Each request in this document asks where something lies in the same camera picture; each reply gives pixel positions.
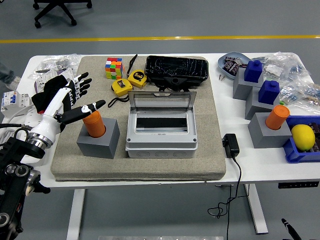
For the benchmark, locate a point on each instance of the grey block holder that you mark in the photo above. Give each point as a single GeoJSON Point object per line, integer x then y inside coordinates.
{"type": "Point", "coordinates": [267, 138]}
{"type": "Point", "coordinates": [255, 110]}
{"type": "Point", "coordinates": [242, 90]}

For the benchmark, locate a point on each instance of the blue-grey dish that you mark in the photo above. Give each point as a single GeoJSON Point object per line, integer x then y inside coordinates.
{"type": "Point", "coordinates": [233, 55]}

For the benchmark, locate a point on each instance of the blue plastic bin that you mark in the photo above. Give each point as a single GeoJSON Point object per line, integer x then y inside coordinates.
{"type": "Point", "coordinates": [292, 152]}

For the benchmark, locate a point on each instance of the white table leg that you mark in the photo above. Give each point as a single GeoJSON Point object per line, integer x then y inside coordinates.
{"type": "Point", "coordinates": [76, 212]}
{"type": "Point", "coordinates": [257, 212]}

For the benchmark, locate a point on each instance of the black cloth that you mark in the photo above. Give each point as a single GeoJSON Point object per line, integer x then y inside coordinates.
{"type": "Point", "coordinates": [43, 97]}

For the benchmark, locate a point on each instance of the yellow lemon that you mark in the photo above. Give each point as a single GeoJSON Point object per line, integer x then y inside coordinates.
{"type": "Point", "coordinates": [303, 137]}

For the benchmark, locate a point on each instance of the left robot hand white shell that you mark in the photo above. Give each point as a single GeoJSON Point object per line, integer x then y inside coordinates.
{"type": "Point", "coordinates": [53, 107]}

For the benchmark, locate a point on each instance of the grey block with round hole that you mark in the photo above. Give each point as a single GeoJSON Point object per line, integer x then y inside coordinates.
{"type": "Point", "coordinates": [100, 147]}

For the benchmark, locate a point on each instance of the black office chair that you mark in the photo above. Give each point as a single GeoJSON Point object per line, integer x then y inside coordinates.
{"type": "Point", "coordinates": [56, 8]}

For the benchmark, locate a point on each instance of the blue bottle-shaped block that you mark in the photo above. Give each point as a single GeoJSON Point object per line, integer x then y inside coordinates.
{"type": "Point", "coordinates": [253, 72]}
{"type": "Point", "coordinates": [268, 93]}

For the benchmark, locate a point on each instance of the yellow tape measure printed label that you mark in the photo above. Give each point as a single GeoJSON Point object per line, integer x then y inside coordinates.
{"type": "Point", "coordinates": [137, 78]}

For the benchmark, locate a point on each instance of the white socket plate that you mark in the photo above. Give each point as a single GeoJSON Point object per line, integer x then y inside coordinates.
{"type": "Point", "coordinates": [42, 81]}
{"type": "Point", "coordinates": [65, 74]}

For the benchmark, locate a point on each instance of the grey box with clear lid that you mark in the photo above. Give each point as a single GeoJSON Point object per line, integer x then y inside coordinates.
{"type": "Point", "coordinates": [160, 145]}

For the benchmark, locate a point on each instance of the dark wrapped candy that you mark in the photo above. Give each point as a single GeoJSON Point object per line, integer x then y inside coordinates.
{"type": "Point", "coordinates": [237, 61]}
{"type": "Point", "coordinates": [230, 67]}

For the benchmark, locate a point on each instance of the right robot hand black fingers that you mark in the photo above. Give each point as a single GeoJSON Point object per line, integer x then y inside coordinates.
{"type": "Point", "coordinates": [290, 228]}

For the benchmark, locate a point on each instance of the small metal screws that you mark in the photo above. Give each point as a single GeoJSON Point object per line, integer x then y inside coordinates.
{"type": "Point", "coordinates": [221, 77]}

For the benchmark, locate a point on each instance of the clear bag of white parts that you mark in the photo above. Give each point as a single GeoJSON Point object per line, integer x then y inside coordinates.
{"type": "Point", "coordinates": [273, 70]}

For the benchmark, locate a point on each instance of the black table control panel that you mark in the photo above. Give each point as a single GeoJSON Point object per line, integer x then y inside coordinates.
{"type": "Point", "coordinates": [298, 185]}

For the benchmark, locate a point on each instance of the dark cylindrical parts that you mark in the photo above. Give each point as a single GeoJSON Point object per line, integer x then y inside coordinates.
{"type": "Point", "coordinates": [317, 140]}

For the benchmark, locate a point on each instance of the white circuit breaker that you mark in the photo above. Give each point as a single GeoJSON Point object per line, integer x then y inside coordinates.
{"type": "Point", "coordinates": [15, 102]}

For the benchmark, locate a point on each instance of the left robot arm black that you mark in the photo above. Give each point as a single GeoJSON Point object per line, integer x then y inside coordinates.
{"type": "Point", "coordinates": [15, 155]}

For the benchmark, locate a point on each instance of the clear bag of blue parts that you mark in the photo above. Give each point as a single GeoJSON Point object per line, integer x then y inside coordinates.
{"type": "Point", "coordinates": [297, 67]}

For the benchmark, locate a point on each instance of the black power adapter plug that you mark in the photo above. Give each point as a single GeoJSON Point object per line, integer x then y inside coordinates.
{"type": "Point", "coordinates": [231, 145]}

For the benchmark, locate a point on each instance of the grey-brown mat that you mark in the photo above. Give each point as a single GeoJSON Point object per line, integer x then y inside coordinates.
{"type": "Point", "coordinates": [140, 167]}

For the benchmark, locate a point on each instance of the black plastic tray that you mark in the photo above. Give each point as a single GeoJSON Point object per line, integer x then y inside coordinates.
{"type": "Point", "coordinates": [176, 66]}

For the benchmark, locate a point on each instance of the orange cylinder battery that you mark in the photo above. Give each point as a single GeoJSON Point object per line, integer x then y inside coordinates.
{"type": "Point", "coordinates": [96, 126]}
{"type": "Point", "coordinates": [277, 118]}

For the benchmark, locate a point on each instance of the clear bag of small parts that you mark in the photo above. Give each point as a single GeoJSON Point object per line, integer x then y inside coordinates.
{"type": "Point", "coordinates": [300, 96]}
{"type": "Point", "coordinates": [268, 58]}
{"type": "Point", "coordinates": [62, 62]}
{"type": "Point", "coordinates": [41, 71]}

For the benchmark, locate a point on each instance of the colourful puzzle cube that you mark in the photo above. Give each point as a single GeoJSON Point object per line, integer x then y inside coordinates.
{"type": "Point", "coordinates": [114, 68]}

